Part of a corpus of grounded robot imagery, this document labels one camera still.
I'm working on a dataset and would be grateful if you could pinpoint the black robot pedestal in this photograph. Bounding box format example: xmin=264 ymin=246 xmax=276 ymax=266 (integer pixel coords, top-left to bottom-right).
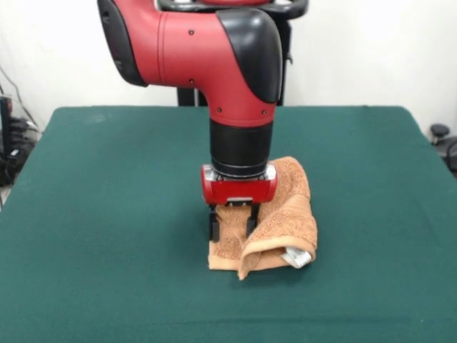
xmin=155 ymin=0 xmax=310 ymax=107

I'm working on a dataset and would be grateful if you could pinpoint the black office chair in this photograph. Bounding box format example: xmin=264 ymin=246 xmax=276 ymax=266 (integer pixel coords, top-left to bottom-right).
xmin=429 ymin=123 xmax=457 ymax=179

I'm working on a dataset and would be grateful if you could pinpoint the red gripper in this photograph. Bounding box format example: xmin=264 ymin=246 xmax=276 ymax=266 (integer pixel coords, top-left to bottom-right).
xmin=200 ymin=162 xmax=278 ymax=242

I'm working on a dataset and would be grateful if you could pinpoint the black electrical equipment pile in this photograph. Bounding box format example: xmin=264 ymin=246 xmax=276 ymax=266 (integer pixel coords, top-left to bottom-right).
xmin=0 ymin=94 xmax=44 ymax=189

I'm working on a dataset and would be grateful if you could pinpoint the dark green table cloth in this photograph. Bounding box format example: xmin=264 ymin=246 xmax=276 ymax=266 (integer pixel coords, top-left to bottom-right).
xmin=0 ymin=105 xmax=457 ymax=343

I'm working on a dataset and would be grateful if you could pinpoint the grey wall cable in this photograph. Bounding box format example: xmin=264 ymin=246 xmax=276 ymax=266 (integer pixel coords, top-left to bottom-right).
xmin=0 ymin=66 xmax=40 ymax=133

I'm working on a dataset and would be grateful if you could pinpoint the tan terry washcloth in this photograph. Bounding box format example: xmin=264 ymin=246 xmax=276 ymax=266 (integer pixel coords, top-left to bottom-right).
xmin=207 ymin=156 xmax=318 ymax=282

